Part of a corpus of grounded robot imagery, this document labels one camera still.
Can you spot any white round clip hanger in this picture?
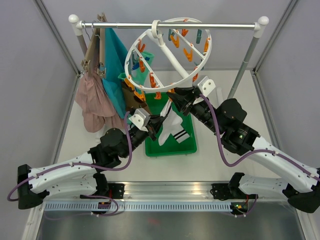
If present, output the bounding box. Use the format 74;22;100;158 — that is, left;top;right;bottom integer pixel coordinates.
117;17;216;93

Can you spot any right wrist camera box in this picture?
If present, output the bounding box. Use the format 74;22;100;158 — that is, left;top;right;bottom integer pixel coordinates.
196;76;216;97

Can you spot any metal clothes rack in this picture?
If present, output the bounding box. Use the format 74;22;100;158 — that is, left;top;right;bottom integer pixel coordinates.
68;14;269;98

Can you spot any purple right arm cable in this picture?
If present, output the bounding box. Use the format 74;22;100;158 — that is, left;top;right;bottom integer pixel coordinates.
199;93;320;218

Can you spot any mint patterned sock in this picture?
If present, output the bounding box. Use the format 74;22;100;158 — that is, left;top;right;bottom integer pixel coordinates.
131;51;155;86
118;72;133;115

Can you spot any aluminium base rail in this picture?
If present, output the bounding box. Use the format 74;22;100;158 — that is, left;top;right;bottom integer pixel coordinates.
53;176;302;201

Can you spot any pink garment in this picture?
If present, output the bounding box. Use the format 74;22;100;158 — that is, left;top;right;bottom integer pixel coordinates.
75;72;124;133

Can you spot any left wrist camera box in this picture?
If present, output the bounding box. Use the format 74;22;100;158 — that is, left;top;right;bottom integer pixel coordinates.
128;108;151;132

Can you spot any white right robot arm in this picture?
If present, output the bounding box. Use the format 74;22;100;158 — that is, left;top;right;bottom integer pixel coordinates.
167;87;320;214

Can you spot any white slotted cable duct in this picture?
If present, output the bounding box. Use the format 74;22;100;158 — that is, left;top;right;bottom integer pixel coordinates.
44;201;232;212

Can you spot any green plastic tray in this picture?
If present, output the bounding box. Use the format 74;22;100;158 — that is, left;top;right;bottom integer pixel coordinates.
144;105;197;157

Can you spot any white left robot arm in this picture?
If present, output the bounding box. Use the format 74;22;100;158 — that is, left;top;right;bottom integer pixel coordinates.
16;114;166;210

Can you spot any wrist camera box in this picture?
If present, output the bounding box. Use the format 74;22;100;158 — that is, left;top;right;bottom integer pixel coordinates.
128;108;151;132
196;76;216;97

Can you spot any teal shirt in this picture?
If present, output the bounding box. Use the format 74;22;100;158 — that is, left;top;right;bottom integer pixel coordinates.
102;28;128;119

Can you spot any beige wooden hanger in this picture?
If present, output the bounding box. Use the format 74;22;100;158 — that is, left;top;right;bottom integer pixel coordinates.
81;27;100;76
98;28;106;79

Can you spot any brown ribbed sock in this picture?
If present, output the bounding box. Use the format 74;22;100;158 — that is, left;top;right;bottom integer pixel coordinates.
121;81;137;111

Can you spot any white black-striped sock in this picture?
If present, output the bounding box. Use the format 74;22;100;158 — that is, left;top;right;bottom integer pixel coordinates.
158;99;190;146

